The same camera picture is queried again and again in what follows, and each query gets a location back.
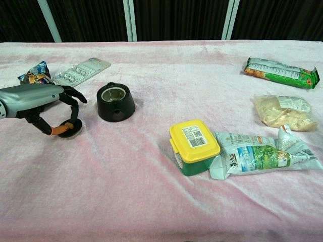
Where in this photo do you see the small round black lid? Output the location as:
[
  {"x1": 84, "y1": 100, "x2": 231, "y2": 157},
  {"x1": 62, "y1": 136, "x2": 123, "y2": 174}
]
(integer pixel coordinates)
[{"x1": 57, "y1": 119, "x2": 83, "y2": 140}]

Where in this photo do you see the clear bag of beige snacks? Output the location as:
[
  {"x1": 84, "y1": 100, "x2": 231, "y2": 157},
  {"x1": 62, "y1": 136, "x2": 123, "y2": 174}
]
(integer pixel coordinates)
[{"x1": 253, "y1": 94, "x2": 318, "y2": 132}]

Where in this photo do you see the black round pot base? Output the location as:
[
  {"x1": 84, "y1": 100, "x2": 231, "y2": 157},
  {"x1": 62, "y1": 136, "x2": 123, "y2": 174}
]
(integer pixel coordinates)
[{"x1": 96, "y1": 82, "x2": 136, "y2": 123}]

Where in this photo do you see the blue orange snack packet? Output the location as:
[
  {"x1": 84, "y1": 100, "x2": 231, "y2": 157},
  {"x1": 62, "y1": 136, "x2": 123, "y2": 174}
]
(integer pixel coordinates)
[{"x1": 17, "y1": 60, "x2": 52, "y2": 85}]

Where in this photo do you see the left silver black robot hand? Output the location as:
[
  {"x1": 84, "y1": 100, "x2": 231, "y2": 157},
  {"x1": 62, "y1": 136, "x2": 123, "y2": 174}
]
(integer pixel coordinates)
[{"x1": 0, "y1": 84, "x2": 88, "y2": 137}]

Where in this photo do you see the clear blister pack card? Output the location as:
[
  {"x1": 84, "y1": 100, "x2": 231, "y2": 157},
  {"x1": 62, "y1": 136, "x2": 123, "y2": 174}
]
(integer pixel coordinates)
[{"x1": 52, "y1": 57, "x2": 112, "y2": 87}]

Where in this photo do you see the green box with yellow lid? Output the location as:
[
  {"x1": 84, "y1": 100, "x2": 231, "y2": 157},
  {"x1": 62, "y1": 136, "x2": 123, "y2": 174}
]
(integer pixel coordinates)
[{"x1": 169, "y1": 119, "x2": 221, "y2": 176}]

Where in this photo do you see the pink plush table cloth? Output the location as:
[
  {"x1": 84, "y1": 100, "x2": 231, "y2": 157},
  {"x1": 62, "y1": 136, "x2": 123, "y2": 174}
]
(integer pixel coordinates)
[{"x1": 0, "y1": 39, "x2": 323, "y2": 242}]

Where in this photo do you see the white green milk pouch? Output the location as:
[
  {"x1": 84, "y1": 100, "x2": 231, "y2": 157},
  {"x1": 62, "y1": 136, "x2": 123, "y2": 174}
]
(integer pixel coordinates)
[{"x1": 209, "y1": 124, "x2": 323, "y2": 180}]

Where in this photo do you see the green noodle packet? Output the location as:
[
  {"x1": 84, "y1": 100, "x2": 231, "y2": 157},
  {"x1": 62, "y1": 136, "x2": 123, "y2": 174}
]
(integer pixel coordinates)
[{"x1": 243, "y1": 57, "x2": 319, "y2": 90}]

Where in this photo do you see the white metal frame post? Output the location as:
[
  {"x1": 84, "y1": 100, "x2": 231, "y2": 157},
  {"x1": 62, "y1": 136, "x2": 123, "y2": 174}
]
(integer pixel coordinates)
[
  {"x1": 123, "y1": 0, "x2": 138, "y2": 42},
  {"x1": 37, "y1": 0, "x2": 63, "y2": 43},
  {"x1": 221, "y1": 0, "x2": 240, "y2": 40}
]

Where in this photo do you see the black curtain backdrop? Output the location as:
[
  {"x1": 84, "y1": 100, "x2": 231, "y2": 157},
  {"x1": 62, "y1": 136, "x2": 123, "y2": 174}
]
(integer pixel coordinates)
[{"x1": 0, "y1": 0, "x2": 323, "y2": 43}]

